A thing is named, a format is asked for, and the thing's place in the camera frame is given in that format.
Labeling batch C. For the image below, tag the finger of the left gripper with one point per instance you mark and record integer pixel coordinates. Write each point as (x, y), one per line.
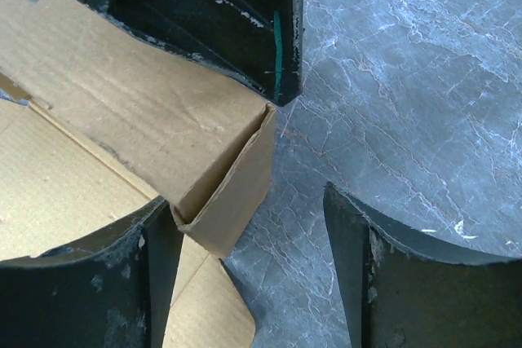
(258, 43)

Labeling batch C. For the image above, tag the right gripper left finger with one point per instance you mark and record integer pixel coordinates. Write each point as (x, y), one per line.
(111, 288)

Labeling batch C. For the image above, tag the brown cardboard box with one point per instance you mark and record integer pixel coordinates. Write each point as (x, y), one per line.
(94, 124)

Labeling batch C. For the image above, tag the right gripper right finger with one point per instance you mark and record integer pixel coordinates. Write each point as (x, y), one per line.
(401, 287)

